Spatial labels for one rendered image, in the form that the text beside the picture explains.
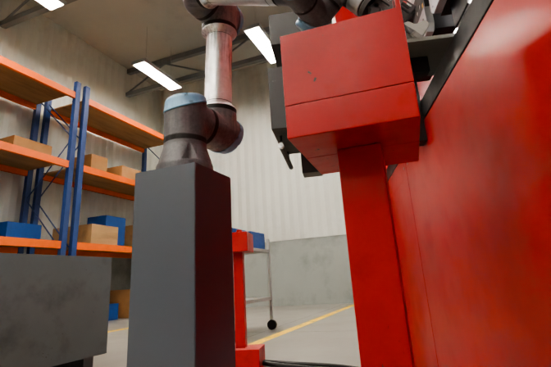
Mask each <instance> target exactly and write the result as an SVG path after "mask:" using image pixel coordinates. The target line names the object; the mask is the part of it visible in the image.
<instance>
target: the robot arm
mask: <svg viewBox="0 0 551 367"><path fill-rule="evenodd" d="M392 1H393V0H183V2H184V6H185V7H186V9H187V11H188V12H189V13H190V14H191V15H192V16H194V17H195V18H196V19H198V20H199V21H201V23H202V35H203V37H204V38H205V39H206V65H205V95H204V96H203V95H202V94H199V93H177V94H174V95H172V96H170V97H168V98H167V99H166V101H165V108H164V112H163V113H164V135H163V149H162V154H161V156H160V159H159V162H158V164H157V166H156V169H161V168H166V167H170V166H175V165H183V164H188V163H192V162H196V163H199V164H200V165H203V166H206V167H207V168H209V169H212V170H213V165H212V161H211V158H210V156H209V153H208V151H207V149H208V150H211V151H212V152H215V153H220V154H227V153H231V152H232V151H234V150H235V149H236V148H237V146H238V145H240V144H241V142H242V140H243V137H244V128H243V126H242V125H241V124H240V123H239V122H238V121H237V115H236V113H237V111H236V108H235V107H234V106H233V105H232V41H233V40H235V38H236V36H237V35H238V34H239V32H240V29H242V27H243V24H244V16H243V13H242V12H241V10H240V9H239V8H238V6H282V7H290V8H291V9H292V10H293V11H294V13H295V14H296V15H297V16H298V19H297V21H296V26H297V27H298V28H299V29H300V30H301V31H304V30H308V29H314V28H316V27H320V26H323V25H328V24H329V23H330V22H331V20H332V19H333V18H334V17H335V15H336V14H337V12H338V11H339V10H340V8H341V7H345V8H347V9H348V10H350V11H351V12H352V13H353V14H355V15H356V16H365V15H369V14H372V13H376V12H379V11H385V10H389V9H392V8H393V3H392ZM399 1H400V6H401V10H402V14H403V23H404V28H405V33H406V37H407V39H414V38H420V37H423V36H424V34H425V33H426V31H427V29H428V27H429V25H430V23H429V22H428V21H426V20H424V21H421V22H419V23H417V24H413V19H414V16H415V12H416V10H415V9H416V8H417V7H416V6H415V5H413V4H412V3H410V2H409V1H408V0H399ZM403 1H405V2H407V3H408V4H410V5H411V7H410V6H409V5H408V4H406V3H405V2H403Z"/></svg>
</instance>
